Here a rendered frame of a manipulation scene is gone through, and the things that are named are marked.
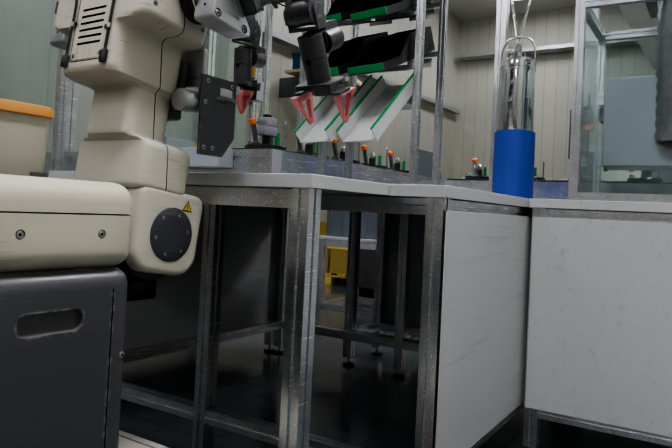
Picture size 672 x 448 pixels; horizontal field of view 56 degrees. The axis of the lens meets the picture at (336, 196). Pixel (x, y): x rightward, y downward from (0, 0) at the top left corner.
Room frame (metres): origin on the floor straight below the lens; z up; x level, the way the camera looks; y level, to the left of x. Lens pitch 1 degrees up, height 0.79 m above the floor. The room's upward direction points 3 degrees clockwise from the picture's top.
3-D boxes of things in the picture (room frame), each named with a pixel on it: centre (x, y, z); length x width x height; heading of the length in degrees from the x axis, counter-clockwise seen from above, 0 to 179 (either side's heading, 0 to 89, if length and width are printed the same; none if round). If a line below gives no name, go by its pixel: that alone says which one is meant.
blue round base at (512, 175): (2.45, -0.69, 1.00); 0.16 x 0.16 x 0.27
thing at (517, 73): (2.45, -0.69, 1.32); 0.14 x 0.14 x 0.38
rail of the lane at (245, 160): (2.10, 0.56, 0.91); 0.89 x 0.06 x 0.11; 58
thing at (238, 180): (1.80, 0.24, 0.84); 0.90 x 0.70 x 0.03; 57
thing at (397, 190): (2.46, 0.01, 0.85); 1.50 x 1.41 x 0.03; 58
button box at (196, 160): (1.95, 0.43, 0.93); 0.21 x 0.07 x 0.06; 58
